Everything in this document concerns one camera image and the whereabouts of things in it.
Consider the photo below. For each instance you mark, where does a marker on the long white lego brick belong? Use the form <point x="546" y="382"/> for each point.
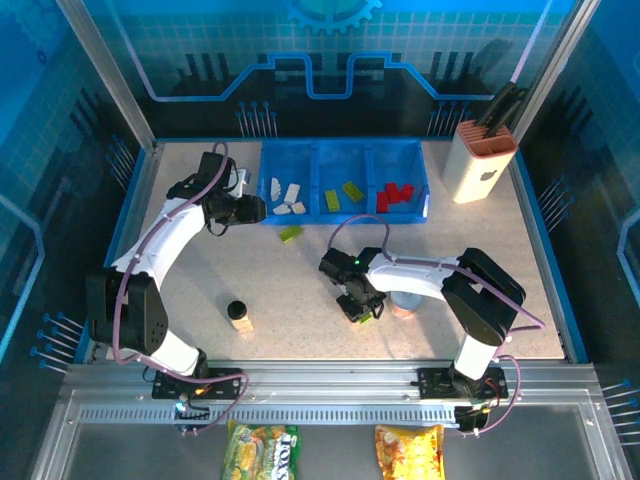
<point x="275" y="187"/>
<point x="291" y="192"/>

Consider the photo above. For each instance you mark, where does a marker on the black capped small bottle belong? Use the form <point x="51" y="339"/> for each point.
<point x="239" y="315"/>

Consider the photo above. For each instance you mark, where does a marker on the small tin can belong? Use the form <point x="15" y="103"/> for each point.
<point x="405" y="304"/>

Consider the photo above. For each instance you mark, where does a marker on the green candy bag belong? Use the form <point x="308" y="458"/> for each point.
<point x="260" y="450"/>

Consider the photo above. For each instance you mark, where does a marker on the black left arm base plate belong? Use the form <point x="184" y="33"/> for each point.
<point x="225" y="380"/>

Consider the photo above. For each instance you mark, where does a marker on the small white lego brick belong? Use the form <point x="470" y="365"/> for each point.
<point x="298" y="207"/>
<point x="281" y="210"/>

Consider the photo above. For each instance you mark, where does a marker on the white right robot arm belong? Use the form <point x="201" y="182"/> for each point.
<point x="415" y="277"/>

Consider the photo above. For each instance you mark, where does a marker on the white knife block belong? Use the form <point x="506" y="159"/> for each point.
<point x="475" y="165"/>

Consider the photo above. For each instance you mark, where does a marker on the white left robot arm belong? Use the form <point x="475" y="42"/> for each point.
<point x="167" y="235"/>

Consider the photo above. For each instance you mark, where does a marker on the yellow snack bag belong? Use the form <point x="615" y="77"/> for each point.
<point x="407" y="452"/>

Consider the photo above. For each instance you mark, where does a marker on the aluminium frame post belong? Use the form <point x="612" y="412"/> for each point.
<point x="107" y="75"/>
<point x="550" y="70"/>

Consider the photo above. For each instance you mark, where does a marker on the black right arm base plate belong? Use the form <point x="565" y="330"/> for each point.
<point x="435" y="382"/>

